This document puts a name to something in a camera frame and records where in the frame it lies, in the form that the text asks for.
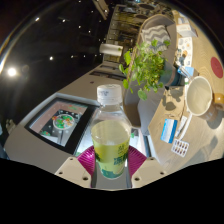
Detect pill blister pack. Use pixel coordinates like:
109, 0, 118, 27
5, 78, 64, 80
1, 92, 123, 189
170, 138, 190, 158

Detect tan ceramic mug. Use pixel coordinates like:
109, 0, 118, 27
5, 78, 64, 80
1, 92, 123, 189
185, 75, 224, 122

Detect small white tube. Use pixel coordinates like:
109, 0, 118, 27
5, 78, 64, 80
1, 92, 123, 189
175, 115, 188, 138

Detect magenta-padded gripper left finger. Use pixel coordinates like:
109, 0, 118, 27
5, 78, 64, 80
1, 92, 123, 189
54, 144, 98, 189

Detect grey curved sofa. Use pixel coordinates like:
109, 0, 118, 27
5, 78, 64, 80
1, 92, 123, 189
123, 13, 178, 128

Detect green potted plant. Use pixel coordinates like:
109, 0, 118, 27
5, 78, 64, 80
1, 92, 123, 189
118, 39, 183, 101

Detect clear bottle with green label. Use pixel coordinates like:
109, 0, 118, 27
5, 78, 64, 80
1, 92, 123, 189
90, 83, 133, 180

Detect small blue and white box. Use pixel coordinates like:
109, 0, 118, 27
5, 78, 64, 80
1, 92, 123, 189
177, 65, 195, 78

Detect flat round red coaster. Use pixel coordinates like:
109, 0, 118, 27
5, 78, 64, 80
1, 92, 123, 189
209, 56, 224, 79

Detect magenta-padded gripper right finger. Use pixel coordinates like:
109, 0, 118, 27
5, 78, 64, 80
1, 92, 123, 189
125, 144, 168, 189

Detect flat blue box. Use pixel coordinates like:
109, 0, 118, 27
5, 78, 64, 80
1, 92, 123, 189
160, 118, 179, 145

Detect grey chevron cushion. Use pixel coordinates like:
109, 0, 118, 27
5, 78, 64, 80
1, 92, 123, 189
141, 24, 172, 51

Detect group of ceiling lights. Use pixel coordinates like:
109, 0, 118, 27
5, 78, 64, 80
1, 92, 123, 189
6, 14, 94, 79

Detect white printed paper sheet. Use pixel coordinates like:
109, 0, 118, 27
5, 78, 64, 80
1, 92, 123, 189
177, 36, 194, 68

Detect window with festive stickers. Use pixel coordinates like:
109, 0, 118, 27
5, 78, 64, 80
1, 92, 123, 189
24, 97, 98, 155

